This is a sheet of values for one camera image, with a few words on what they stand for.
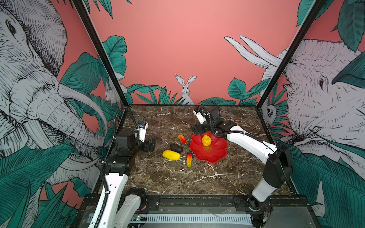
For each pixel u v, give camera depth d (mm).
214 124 635
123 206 563
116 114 484
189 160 877
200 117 737
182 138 978
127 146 513
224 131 584
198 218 703
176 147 909
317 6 690
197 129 747
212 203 761
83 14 717
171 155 881
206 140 930
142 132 631
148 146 638
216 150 936
